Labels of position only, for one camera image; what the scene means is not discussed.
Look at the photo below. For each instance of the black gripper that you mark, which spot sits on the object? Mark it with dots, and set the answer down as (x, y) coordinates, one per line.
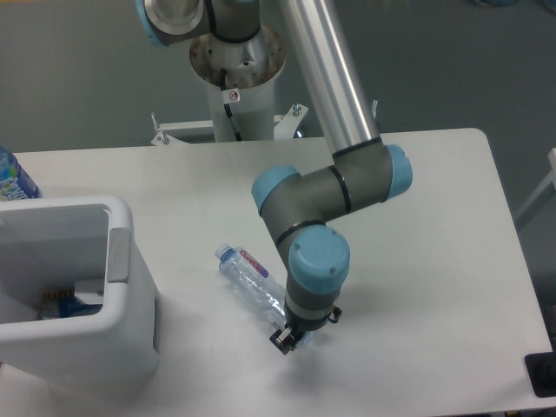
(288, 339)

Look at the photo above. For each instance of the clear plastic water bottle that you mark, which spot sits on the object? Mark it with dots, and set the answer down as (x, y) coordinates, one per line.
(253, 281)

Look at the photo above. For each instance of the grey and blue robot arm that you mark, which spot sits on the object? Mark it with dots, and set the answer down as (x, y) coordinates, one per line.
(296, 208)

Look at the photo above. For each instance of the white plastic trash can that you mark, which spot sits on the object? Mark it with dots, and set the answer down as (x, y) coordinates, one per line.
(47, 245)

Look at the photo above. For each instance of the blue snack wrapper in bin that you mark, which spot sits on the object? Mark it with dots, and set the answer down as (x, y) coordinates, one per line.
(69, 303)

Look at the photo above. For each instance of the black device at table edge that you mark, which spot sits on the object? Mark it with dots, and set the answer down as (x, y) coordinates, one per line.
(541, 371)

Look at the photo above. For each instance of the blue labelled water bottle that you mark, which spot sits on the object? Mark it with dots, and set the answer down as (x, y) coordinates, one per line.
(16, 184)

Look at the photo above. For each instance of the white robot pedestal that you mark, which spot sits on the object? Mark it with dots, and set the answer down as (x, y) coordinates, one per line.
(240, 76)

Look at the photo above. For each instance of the white frame at right edge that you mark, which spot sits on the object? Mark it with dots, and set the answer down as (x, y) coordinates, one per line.
(539, 197)

